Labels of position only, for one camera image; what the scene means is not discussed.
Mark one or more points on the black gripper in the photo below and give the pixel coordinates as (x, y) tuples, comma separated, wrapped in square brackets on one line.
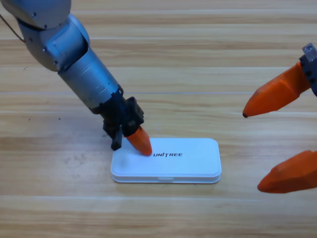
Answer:
[(121, 111), (310, 67)]

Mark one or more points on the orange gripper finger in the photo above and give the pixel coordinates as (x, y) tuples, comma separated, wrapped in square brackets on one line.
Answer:
[(292, 173)]

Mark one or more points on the white Unitree pencil case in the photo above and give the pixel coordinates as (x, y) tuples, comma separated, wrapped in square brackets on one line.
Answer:
[(185, 166)]

